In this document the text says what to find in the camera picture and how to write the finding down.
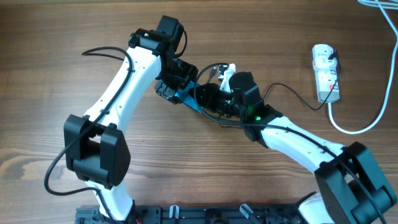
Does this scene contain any blue screen smartphone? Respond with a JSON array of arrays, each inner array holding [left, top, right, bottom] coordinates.
[[175, 81, 201, 113]]

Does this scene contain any black charger cable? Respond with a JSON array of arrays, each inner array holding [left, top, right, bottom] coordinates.
[[208, 49, 342, 129]]

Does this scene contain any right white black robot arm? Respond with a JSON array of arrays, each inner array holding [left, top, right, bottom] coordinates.
[[190, 72, 397, 224]]

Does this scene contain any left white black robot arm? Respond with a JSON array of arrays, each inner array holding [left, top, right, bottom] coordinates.
[[63, 16, 199, 223]]

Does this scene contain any white usb charger adapter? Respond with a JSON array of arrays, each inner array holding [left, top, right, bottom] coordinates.
[[312, 55, 337, 72]]

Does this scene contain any white power strip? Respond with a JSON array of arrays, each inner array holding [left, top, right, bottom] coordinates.
[[312, 44, 340, 103]]

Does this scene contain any black mounting rail base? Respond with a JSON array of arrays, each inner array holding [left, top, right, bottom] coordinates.
[[75, 203, 304, 224]]

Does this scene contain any white wall cable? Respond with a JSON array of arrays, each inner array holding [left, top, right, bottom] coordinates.
[[356, 0, 398, 11]]

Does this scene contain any white power strip cord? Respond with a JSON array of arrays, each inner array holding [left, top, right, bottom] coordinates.
[[327, 0, 398, 135]]

